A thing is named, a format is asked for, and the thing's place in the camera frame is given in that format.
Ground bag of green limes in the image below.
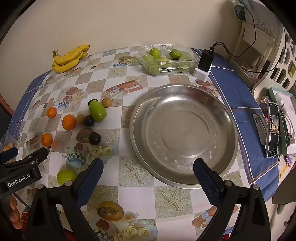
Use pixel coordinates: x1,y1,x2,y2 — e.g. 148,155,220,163
141,45,196,76

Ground round green jujube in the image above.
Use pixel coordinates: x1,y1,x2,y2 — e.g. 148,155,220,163
57,169,77,185

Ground clear plastic bag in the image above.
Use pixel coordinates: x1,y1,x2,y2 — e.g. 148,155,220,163
0,136,11,151

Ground white openwork chair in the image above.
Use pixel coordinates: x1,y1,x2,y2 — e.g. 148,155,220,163
252,25,296,98

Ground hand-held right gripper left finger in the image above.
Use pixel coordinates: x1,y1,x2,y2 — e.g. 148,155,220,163
26,158,104,241

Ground patterned cup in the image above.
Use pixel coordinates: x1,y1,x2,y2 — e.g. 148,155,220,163
259,95,270,112

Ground green mango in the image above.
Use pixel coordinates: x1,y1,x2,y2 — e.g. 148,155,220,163
89,100,107,123

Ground white stand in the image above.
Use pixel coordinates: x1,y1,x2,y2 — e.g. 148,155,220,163
235,14,285,70

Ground metal basin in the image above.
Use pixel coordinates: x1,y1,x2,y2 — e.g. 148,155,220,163
129,84,239,189

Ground yellow banana bunch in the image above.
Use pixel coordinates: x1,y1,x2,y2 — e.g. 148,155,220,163
52,44,90,74

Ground dark furniture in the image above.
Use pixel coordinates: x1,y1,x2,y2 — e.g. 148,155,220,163
0,93,16,139

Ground teal cloth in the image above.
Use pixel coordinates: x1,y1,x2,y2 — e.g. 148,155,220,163
233,0,250,23

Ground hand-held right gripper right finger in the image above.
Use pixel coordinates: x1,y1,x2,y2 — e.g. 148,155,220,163
193,158,271,241

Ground white plug base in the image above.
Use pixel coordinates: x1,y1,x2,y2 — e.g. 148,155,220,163
193,67,212,83

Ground black remote control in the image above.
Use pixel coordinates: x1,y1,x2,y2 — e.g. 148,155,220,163
279,109,291,147

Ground thin black cable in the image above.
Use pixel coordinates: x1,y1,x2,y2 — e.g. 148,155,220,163
211,0,258,59
216,43,287,74

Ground black power adapter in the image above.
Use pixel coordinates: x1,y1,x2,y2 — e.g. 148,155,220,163
198,47,216,72

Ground person's left hand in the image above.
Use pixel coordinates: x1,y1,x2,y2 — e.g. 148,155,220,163
9,195,26,230

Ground black smartphone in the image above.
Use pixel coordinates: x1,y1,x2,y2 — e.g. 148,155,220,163
266,101,281,159

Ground white teal-edged box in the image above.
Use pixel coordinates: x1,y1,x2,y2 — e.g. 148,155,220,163
268,87,296,157

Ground white tube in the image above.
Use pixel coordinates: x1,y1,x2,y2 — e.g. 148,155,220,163
275,93,288,116

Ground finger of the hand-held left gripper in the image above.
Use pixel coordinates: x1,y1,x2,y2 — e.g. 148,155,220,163
16,147,48,166
0,147,19,164

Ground pile of packed green jujubes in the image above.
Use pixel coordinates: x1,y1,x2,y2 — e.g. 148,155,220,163
143,47,193,76

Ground grey plastic case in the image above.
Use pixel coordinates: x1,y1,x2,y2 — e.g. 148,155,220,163
253,113,269,146

